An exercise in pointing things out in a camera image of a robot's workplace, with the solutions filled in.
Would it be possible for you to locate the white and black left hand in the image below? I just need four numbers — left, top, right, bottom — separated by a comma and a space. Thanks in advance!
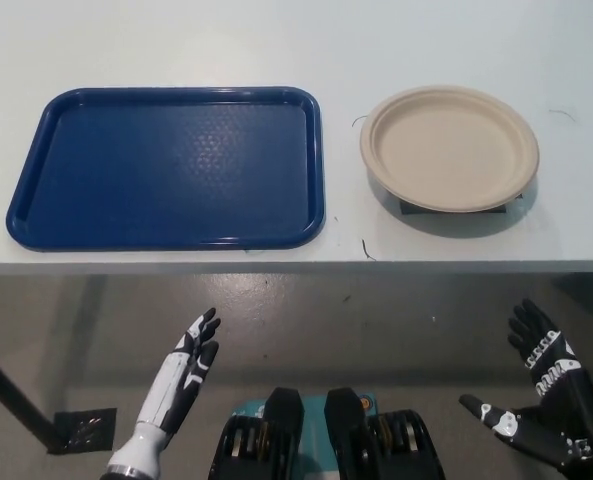
106, 307, 223, 474

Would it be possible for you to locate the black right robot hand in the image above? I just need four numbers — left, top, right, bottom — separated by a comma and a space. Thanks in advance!
458, 298, 593, 459

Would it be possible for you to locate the beige paper plate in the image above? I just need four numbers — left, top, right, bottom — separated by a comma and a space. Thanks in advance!
359, 85, 541, 215

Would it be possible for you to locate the blue plastic tray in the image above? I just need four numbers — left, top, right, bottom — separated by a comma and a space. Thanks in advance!
5, 86, 327, 251

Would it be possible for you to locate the black left robot body block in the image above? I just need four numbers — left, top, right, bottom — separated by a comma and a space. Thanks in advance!
203, 387, 307, 480

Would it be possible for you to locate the black robot body block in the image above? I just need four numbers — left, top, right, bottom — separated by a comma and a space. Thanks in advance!
324, 387, 450, 480
203, 387, 307, 480

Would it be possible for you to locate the black table leg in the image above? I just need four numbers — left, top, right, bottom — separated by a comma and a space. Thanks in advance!
0, 339, 60, 442

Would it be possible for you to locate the black right robot body block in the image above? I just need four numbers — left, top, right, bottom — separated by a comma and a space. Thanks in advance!
324, 387, 450, 480

